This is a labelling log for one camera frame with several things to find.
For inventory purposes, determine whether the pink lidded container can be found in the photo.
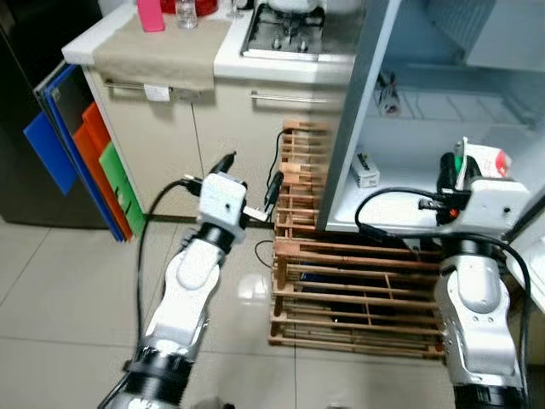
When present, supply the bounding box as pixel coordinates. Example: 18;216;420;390
136;0;168;34

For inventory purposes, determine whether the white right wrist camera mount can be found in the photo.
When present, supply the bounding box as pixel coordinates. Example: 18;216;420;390
443;176;531;241

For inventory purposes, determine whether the blue cutting board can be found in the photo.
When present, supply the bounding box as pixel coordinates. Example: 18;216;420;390
23;60;130;245

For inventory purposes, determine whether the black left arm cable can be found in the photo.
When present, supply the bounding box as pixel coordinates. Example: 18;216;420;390
98;176;204;409

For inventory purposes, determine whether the wooden slatted rack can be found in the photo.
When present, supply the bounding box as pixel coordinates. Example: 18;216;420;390
267;118;454;359

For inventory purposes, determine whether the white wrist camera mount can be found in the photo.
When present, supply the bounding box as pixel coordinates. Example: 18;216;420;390
443;176;531;241
195;171;267;233

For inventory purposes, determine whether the red coffee machine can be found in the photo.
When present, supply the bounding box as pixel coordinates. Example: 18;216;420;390
159;0;225;16

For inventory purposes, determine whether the steel gas stove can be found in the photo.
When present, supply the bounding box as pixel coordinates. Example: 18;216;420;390
240;0;363;63

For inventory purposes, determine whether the grey mini fridge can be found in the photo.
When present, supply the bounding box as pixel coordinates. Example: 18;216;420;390
315;0;545;314

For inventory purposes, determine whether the white paper tag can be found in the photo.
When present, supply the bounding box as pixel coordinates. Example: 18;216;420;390
142;84;172;104

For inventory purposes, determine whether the beige table runner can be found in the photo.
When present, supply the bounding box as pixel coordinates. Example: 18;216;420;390
91;14;233;94

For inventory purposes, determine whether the silver cabinet handle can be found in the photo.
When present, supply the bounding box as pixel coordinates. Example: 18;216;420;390
103;79;147;93
250;89;331;106

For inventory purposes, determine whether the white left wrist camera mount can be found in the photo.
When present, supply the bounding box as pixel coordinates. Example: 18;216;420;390
195;171;267;233

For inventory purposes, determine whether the green cutting board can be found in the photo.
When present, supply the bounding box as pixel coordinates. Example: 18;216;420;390
97;141;147;237

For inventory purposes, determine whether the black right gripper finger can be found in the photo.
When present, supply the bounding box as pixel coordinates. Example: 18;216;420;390
438;153;463;202

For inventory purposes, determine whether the orange cutting board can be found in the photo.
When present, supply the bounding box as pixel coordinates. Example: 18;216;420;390
72;101;137;241

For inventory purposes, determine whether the red white drink carton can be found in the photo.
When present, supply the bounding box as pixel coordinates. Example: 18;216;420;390
455;140;513;185

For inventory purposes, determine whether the beige kitchen cabinet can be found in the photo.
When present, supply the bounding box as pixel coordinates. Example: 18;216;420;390
62;0;363;224

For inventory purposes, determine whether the clear water bottle blue cap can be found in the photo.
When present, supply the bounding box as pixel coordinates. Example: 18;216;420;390
175;0;199;32

